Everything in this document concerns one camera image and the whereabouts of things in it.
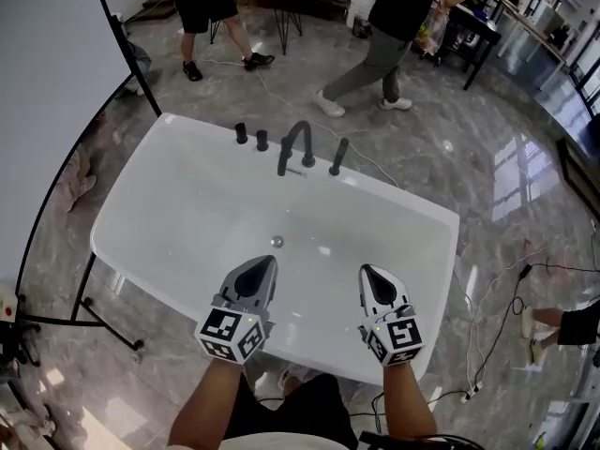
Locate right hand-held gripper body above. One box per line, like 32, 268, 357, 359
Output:
358, 303, 426, 368

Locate person's right forearm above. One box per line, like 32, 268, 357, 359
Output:
382, 361, 440, 441

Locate black square table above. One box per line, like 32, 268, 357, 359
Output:
433, 3, 503, 91

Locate white bathtub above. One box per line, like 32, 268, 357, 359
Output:
89, 112, 461, 386

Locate thin white floor cable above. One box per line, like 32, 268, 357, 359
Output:
450, 269, 487, 393

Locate black curved faucet spout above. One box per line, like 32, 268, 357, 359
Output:
277, 120, 317, 177

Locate person's left forearm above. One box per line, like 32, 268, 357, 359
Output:
167, 357, 250, 448

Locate white panel with black frame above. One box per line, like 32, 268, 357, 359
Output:
0, 0, 163, 299

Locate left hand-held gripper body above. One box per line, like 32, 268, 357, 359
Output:
194, 292, 277, 365

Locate clear plastic bag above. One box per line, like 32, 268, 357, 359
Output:
413, 0, 452, 58

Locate person's black shorts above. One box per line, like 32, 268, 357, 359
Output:
223, 372, 360, 450

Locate long wooden counter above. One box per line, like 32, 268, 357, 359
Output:
477, 0, 600, 128

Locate black metal stand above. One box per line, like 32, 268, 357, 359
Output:
13, 250, 146, 352

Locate white box with red button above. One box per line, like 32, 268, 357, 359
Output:
0, 280, 21, 323

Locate black equipment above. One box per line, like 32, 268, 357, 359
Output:
0, 320, 42, 386

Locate table with hairpin legs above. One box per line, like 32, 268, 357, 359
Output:
209, 0, 324, 56

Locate black floor cable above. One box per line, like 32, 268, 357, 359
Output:
468, 259, 600, 393

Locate black waist strap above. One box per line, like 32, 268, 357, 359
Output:
358, 430, 473, 450

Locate black shower head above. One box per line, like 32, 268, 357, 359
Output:
329, 137, 351, 173

